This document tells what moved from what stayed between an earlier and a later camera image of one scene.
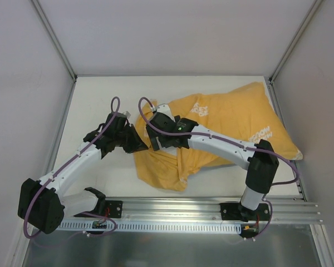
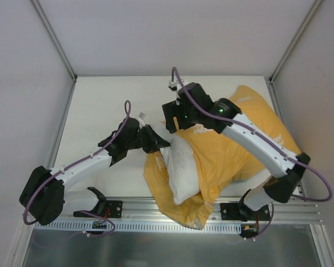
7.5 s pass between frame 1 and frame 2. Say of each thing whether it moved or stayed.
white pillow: moved
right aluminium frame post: stayed
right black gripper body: moved
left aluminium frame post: stayed
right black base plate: stayed
